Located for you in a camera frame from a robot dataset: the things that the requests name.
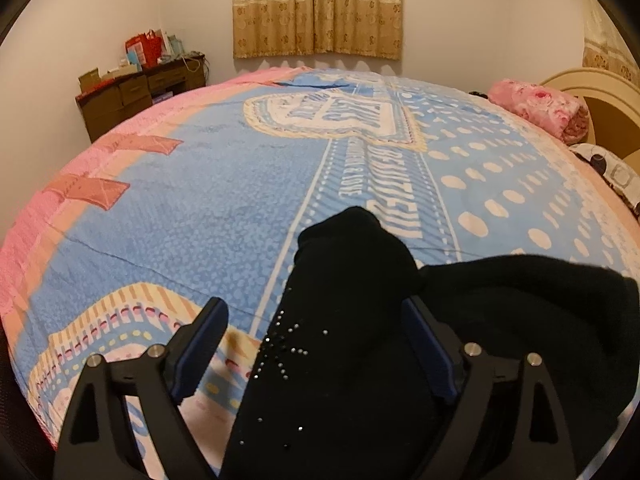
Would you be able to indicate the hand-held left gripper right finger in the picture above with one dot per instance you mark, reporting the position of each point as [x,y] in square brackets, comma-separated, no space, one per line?
[431,352]

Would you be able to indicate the brown wooden desk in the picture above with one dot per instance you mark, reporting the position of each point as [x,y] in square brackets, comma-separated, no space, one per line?
[125,95]

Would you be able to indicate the white patterned pillow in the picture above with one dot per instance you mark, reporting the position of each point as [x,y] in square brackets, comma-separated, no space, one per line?
[612,170]

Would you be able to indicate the black pants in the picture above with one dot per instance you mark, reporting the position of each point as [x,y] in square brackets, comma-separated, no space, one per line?
[350,335]

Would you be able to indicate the pink floral folded blanket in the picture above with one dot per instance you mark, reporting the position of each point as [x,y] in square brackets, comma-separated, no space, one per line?
[535,102]

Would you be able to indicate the beige patterned window curtain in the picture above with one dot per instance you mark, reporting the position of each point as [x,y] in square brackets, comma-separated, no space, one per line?
[320,10]
[602,45]

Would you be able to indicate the light blue box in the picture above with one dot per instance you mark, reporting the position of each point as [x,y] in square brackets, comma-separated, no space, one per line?
[134,56]

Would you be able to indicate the blue polka dot printed bedsheet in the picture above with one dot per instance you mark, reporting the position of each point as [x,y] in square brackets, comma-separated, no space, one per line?
[200,185]

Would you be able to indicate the white teal gift bag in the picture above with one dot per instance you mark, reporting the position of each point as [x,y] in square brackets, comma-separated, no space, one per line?
[172,44]

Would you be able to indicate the brown cardboard box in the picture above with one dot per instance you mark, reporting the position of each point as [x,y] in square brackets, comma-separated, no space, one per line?
[88,80]

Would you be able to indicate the cream wooden headboard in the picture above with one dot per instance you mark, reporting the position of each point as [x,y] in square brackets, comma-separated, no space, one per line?
[600,85]

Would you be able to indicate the red gift bag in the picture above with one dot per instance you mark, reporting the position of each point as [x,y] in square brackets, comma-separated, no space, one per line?
[147,50]

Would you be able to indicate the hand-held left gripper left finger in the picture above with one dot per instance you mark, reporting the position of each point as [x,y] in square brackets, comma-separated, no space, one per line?
[200,350]

